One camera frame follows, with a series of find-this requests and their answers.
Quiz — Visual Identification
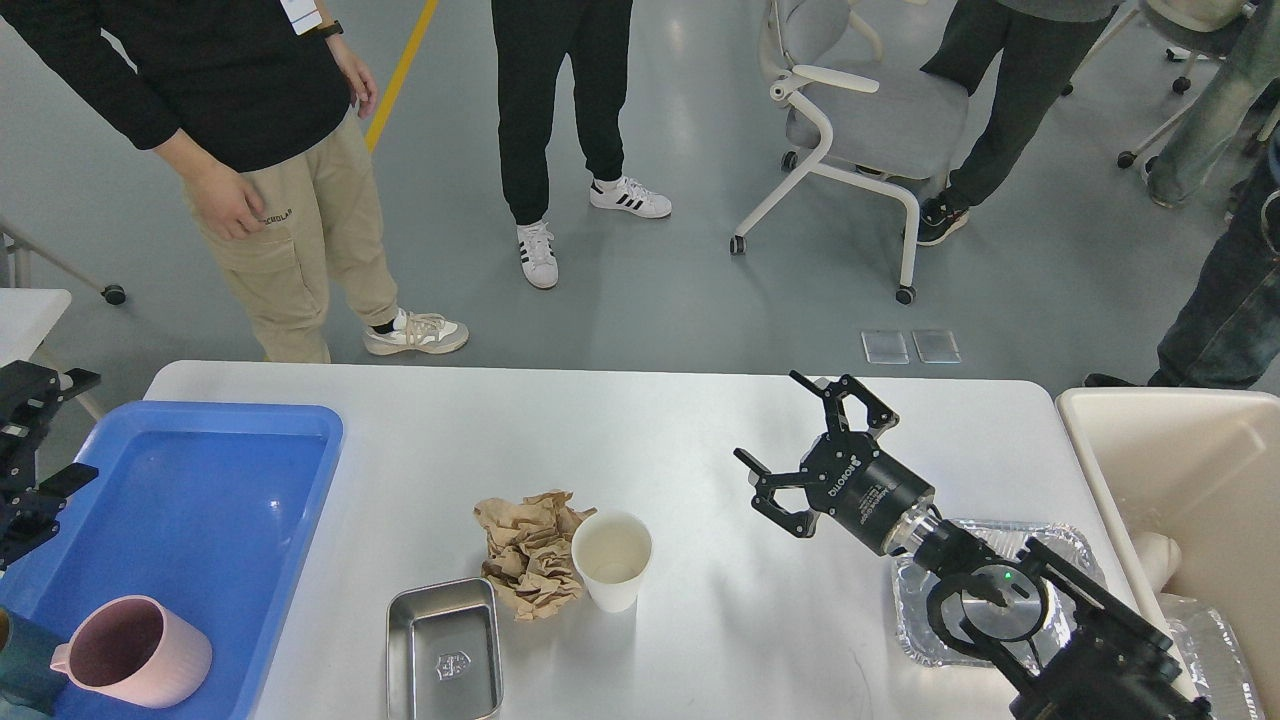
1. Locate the white side table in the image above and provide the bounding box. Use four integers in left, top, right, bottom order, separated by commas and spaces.
1, 288, 72, 391

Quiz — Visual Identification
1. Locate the person in blue jeans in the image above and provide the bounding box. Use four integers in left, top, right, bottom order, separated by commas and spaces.
1146, 1, 1279, 208

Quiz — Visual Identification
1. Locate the person in dark trousers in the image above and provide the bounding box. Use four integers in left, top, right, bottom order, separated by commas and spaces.
916, 1, 1117, 246

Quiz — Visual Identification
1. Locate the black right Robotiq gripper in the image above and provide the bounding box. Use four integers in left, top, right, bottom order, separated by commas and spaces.
733, 370, 937, 559

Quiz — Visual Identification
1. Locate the grey white office chair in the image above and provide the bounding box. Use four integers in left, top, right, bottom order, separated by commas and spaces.
730, 1, 969, 305

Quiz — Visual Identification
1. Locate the beige plastic bin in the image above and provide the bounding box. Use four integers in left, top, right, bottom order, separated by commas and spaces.
1057, 387, 1279, 717

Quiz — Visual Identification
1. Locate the person in khaki trousers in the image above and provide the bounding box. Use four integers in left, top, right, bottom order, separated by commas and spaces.
3, 1, 468, 363

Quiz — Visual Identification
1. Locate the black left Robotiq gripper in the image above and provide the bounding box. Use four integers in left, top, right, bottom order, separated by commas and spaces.
1, 361, 101, 561

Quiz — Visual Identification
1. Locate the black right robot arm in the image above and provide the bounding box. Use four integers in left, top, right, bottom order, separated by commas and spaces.
735, 372, 1212, 719

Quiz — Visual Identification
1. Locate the aluminium foil tray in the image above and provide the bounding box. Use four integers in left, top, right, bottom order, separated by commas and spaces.
891, 518, 1107, 671

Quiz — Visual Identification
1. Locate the crumpled brown paper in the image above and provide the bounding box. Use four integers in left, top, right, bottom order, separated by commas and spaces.
474, 489, 596, 621

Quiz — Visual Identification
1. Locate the crumpled foil in bin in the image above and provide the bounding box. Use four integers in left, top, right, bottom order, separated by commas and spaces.
1158, 593, 1266, 719

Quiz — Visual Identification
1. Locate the pink ribbed mug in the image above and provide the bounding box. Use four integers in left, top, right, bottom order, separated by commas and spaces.
50, 594, 212, 708

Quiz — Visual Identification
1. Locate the person in dark jeans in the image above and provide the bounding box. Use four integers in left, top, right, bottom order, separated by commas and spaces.
1144, 138, 1279, 389

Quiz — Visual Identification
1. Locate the person in black trousers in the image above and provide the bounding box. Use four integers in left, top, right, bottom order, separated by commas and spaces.
492, 1, 673, 290

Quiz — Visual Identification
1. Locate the teal object at corner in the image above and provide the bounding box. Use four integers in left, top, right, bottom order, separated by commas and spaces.
1, 609, 68, 719

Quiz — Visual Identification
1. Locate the blue plastic tray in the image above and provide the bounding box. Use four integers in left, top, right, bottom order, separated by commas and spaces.
1, 401, 343, 719

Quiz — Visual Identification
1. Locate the white paper cup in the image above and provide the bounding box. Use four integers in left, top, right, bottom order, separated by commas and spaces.
571, 510, 653, 612

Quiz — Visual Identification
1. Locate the stainless steel rectangular tray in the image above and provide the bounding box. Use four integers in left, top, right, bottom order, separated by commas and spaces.
387, 578, 503, 719

